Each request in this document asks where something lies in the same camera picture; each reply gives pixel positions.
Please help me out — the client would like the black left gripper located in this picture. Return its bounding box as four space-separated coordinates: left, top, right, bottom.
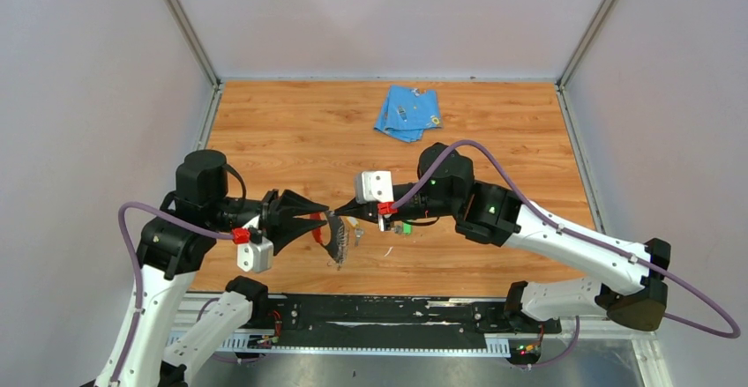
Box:
209 187 330 253

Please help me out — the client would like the metal keyring plate with spring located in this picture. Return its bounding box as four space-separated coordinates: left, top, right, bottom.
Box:
310 211 349 271

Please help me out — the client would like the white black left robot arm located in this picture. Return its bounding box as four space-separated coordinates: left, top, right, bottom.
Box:
93 150 325 386

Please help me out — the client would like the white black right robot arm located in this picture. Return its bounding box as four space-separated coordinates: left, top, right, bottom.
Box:
334 143 671 332

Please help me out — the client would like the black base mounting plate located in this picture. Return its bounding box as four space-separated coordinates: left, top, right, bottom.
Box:
243 294 561 350

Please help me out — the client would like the blue folded cloth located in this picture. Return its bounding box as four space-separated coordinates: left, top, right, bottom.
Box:
374 85 443 143

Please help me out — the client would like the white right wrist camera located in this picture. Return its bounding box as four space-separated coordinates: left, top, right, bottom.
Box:
354 170 394 204

